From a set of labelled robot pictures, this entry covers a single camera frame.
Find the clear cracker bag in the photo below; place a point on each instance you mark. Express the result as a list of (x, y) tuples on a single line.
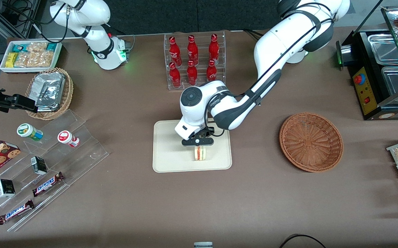
[(42, 59), (22, 59), (37, 47)]

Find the silver foil pack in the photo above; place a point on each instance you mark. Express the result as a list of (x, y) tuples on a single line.
[(49, 78), (49, 98)]

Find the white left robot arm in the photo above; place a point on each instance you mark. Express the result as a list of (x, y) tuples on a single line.
[(281, 44)]

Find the black food warmer machine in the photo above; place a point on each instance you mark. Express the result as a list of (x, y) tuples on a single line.
[(366, 100)]

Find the red cola bottle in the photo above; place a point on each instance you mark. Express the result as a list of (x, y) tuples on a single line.
[(192, 74), (175, 75), (192, 51), (175, 51), (211, 72), (214, 49)]

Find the teal snack packet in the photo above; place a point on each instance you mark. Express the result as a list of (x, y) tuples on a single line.
[(20, 47), (51, 47)]

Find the yellow snack packet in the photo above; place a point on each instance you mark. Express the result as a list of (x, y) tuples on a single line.
[(11, 60)]

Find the brown wicker basket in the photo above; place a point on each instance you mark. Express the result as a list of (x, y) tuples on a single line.
[(311, 141)]

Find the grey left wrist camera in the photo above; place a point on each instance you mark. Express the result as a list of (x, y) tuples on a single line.
[(185, 130)]

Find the light wicker basket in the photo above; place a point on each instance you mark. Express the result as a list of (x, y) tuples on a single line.
[(67, 93)]

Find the red lid yogurt cup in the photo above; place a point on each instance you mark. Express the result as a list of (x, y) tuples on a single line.
[(66, 137)]

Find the clear acrylic bottle rack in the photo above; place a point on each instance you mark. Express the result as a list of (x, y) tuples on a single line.
[(200, 86)]

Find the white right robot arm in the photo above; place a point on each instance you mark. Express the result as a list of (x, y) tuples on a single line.
[(95, 44)]

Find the white rectangular snack tray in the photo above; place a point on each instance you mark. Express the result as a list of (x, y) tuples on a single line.
[(30, 70)]

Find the small black carton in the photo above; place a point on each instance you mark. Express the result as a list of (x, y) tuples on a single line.
[(5, 188), (39, 166)]

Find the beige plastic tray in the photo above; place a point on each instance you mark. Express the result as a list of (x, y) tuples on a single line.
[(171, 151)]

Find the triangular sandwich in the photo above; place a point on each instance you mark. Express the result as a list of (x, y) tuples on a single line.
[(200, 154)]

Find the snickers chocolate bar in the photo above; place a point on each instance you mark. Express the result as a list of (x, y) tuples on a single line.
[(16, 212), (47, 184)]

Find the green lid yogurt cup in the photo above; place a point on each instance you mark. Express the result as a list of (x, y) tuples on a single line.
[(28, 131)]

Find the clear acrylic stepped display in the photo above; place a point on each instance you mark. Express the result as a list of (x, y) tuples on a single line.
[(82, 151)]

